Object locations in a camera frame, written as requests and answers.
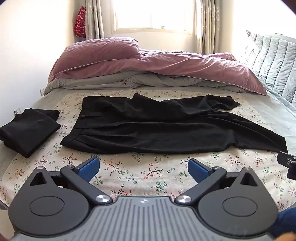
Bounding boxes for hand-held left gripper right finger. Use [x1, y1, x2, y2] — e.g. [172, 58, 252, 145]
[174, 158, 260, 206]

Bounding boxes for folded black garment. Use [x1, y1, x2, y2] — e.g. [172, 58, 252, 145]
[0, 108, 62, 159]

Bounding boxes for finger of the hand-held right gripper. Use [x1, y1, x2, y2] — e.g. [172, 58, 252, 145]
[277, 151, 296, 180]

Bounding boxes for grey quilted headboard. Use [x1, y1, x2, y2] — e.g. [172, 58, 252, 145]
[238, 30, 296, 107]

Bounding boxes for patterned beige curtain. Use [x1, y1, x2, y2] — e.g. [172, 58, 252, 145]
[196, 0, 223, 55]
[85, 0, 114, 39]

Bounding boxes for red floral hanging bag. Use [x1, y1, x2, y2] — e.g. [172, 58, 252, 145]
[73, 6, 87, 38]

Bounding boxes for window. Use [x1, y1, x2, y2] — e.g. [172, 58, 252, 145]
[110, 0, 197, 36]

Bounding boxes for floral bed sheet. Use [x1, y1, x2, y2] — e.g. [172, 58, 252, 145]
[0, 89, 296, 215]

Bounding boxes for grey blanket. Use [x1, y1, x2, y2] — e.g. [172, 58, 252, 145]
[43, 69, 244, 95]

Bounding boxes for person's blue clothing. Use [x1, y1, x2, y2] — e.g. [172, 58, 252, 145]
[270, 207, 296, 241]

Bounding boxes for black pants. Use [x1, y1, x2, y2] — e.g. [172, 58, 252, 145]
[60, 93, 288, 155]

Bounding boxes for pink duvet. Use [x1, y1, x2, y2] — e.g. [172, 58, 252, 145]
[47, 51, 268, 95]

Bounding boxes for pink pillow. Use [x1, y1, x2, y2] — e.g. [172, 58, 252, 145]
[52, 37, 143, 73]

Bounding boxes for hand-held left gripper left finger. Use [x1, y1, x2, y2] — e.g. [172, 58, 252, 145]
[28, 156, 113, 205]

